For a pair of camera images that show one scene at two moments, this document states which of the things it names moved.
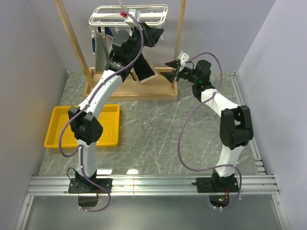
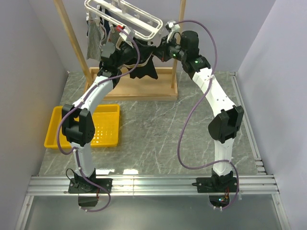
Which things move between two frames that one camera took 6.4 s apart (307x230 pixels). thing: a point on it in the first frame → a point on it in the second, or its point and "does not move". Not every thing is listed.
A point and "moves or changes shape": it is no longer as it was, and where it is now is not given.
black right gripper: [170, 76] → [162, 49]
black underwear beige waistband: [143, 69] moves or changes shape
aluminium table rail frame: [263, 183] does not move
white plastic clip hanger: [156, 15] moves or changes shape
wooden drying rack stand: [166, 88] does not move
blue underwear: [107, 32] → [105, 22]
